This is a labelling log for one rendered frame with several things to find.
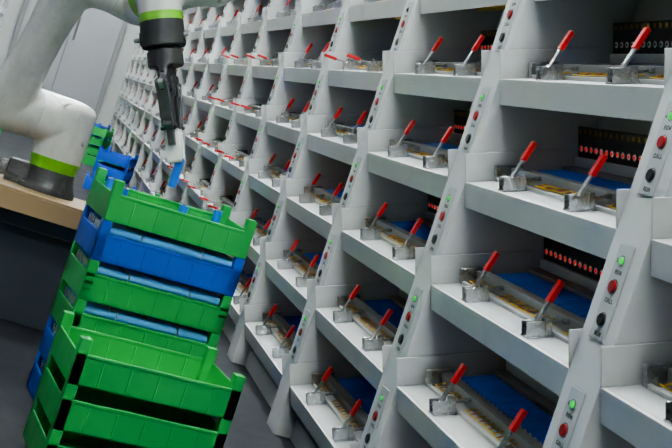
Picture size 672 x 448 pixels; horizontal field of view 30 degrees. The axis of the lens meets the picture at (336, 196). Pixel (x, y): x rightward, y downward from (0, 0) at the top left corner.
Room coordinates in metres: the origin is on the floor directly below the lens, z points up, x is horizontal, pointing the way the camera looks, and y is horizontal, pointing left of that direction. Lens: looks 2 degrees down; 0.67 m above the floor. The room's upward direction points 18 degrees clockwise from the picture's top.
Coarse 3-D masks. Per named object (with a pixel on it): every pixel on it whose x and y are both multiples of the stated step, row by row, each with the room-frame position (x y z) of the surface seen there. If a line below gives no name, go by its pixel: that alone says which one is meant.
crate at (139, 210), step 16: (96, 176) 2.56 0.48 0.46; (96, 192) 2.52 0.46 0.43; (112, 192) 2.40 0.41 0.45; (96, 208) 2.47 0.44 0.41; (112, 208) 2.40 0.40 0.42; (128, 208) 2.41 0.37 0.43; (144, 208) 2.42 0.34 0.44; (160, 208) 2.43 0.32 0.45; (176, 208) 2.65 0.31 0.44; (192, 208) 2.66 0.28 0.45; (224, 208) 2.67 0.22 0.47; (128, 224) 2.41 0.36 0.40; (144, 224) 2.43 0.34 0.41; (160, 224) 2.44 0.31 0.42; (176, 224) 2.45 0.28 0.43; (192, 224) 2.46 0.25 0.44; (208, 224) 2.47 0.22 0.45; (224, 224) 2.67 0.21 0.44; (256, 224) 2.51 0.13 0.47; (192, 240) 2.46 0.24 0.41; (208, 240) 2.48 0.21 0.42; (224, 240) 2.49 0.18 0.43; (240, 240) 2.50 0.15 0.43; (240, 256) 2.51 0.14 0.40
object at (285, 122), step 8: (288, 104) 4.08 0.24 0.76; (272, 112) 4.22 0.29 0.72; (280, 112) 4.23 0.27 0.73; (288, 112) 4.22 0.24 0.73; (296, 112) 4.24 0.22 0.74; (304, 112) 4.25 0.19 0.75; (272, 120) 4.23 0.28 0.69; (280, 120) 4.06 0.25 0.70; (288, 120) 4.07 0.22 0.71; (296, 120) 3.80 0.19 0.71; (272, 128) 4.11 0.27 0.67; (280, 128) 3.96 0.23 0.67; (288, 128) 3.82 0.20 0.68; (296, 128) 3.77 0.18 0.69; (280, 136) 3.97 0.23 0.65; (288, 136) 3.83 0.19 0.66; (296, 136) 3.70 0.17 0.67
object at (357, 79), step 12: (336, 60) 3.54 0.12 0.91; (384, 60) 2.95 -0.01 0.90; (336, 72) 3.44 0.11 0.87; (348, 72) 3.30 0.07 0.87; (360, 72) 3.17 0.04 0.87; (372, 72) 3.05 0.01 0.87; (336, 84) 3.45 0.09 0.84; (348, 84) 3.30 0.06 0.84; (360, 84) 3.18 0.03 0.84; (372, 84) 3.06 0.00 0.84
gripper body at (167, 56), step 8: (168, 48) 2.58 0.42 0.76; (176, 48) 2.59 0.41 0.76; (152, 56) 2.58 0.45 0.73; (160, 56) 2.58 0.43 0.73; (168, 56) 2.58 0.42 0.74; (176, 56) 2.59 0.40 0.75; (152, 64) 2.59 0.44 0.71; (160, 64) 2.58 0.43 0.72; (168, 64) 2.58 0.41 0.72; (176, 64) 2.59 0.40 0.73; (168, 72) 2.58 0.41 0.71; (168, 80) 2.58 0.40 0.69
